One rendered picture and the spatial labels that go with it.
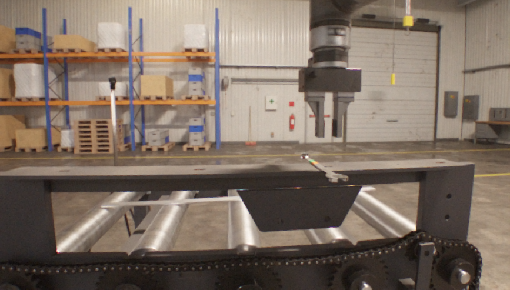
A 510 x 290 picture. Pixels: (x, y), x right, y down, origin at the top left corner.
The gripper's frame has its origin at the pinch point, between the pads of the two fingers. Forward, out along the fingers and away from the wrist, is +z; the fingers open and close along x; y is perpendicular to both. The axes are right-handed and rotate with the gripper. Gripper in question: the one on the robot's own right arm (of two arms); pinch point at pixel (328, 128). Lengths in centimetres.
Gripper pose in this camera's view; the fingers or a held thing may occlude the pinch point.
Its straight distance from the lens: 60.0
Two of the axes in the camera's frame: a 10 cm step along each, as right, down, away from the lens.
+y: 1.0, 0.8, -9.9
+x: 10.0, -0.1, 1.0
